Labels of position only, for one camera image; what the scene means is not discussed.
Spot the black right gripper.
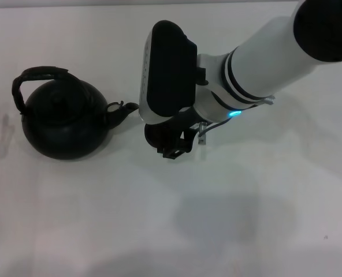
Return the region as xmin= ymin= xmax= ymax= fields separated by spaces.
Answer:
xmin=157 ymin=106 xmax=208 ymax=160

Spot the small dark round teacup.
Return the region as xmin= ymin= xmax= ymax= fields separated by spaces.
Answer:
xmin=144 ymin=121 xmax=186 ymax=151

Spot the black round teapot with handle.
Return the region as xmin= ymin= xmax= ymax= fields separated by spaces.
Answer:
xmin=11 ymin=65 xmax=139 ymax=160

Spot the grey right wrist cable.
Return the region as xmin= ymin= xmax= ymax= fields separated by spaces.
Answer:
xmin=198 ymin=96 xmax=276 ymax=145

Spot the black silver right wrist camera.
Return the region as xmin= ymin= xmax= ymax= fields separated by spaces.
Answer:
xmin=138 ymin=20 xmax=198 ymax=124

